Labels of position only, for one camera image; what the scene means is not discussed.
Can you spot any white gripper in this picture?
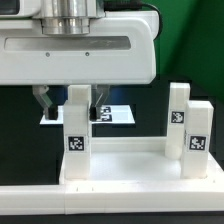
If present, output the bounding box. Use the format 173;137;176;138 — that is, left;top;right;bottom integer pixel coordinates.
0;11;158;121

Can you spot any white desk top tray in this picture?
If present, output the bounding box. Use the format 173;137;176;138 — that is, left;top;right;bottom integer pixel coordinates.
59;137;224;184

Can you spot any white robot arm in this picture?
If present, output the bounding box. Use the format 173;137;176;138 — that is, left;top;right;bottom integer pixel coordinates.
0;0;161;120

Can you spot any fiducial marker sheet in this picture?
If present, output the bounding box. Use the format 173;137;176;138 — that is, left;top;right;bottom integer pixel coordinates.
40;105;135;125

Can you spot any white L-shaped obstacle fence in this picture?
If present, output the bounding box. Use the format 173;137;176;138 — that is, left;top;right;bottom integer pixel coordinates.
0;159;224;216

